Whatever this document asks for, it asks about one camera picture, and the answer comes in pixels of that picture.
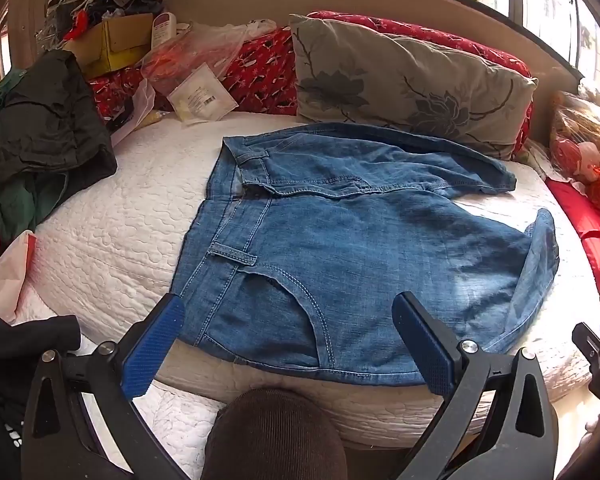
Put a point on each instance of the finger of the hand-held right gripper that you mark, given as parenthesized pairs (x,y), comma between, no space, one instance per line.
(587,342)

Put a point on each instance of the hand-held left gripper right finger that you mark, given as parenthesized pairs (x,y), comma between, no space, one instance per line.
(425,345)

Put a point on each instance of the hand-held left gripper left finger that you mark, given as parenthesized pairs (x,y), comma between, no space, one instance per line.
(150,347)

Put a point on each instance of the blue denim pants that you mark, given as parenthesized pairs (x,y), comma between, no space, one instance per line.
(355,240)

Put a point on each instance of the red cloth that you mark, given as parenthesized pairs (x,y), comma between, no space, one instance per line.
(595,240)

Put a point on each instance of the white quilted bed cover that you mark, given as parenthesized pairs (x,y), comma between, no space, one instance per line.
(120,220)

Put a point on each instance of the black cloth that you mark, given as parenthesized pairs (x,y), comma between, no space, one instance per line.
(10,345)

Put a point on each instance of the person's leg in brown trousers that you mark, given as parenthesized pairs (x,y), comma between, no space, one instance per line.
(275,435)

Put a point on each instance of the pink cloth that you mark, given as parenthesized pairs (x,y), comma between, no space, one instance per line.
(7,280)

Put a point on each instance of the doll in plastic bag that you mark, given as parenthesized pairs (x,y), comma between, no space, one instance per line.
(587,155)

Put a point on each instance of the green cloth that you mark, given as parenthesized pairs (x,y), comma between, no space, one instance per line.
(10,205)

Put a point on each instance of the dark jacket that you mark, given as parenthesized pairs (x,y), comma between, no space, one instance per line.
(45,120)

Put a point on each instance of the white flat packet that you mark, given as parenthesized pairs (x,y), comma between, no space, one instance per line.
(200,92)

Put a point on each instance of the grey floral pillow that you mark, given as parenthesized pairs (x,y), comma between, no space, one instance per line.
(390,75)

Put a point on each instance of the yellow cardboard box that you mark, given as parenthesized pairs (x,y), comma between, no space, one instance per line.
(120,45)

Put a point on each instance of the clear plastic bag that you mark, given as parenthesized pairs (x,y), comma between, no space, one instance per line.
(200,45)

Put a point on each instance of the white bottle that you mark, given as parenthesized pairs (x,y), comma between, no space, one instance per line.
(162,27)

